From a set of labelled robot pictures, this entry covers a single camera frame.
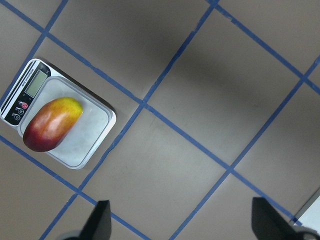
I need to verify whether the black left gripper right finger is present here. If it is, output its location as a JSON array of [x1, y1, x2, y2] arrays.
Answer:
[[251, 197, 298, 240]]

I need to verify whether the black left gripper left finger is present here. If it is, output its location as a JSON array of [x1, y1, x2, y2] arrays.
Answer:
[[79, 200, 112, 240]]

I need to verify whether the red yellow mango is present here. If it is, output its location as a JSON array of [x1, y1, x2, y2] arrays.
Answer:
[[23, 97, 83, 152]]

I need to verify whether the silver digital kitchen scale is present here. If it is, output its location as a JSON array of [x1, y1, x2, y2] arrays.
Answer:
[[0, 58, 116, 169]]

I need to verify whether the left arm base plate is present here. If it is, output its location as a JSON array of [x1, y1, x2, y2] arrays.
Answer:
[[294, 188, 320, 233]]

